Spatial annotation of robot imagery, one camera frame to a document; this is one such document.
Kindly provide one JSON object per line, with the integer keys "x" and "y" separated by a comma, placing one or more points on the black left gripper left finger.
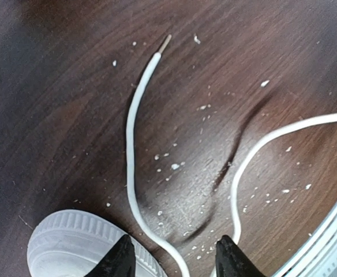
{"x": 120, "y": 261}

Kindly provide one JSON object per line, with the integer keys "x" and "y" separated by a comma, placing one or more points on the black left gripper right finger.
{"x": 231, "y": 261}

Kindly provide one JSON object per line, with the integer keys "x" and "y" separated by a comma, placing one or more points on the white canvas sneaker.
{"x": 70, "y": 243}

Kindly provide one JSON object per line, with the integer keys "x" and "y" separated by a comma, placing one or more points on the aluminium front rail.
{"x": 318, "y": 255}

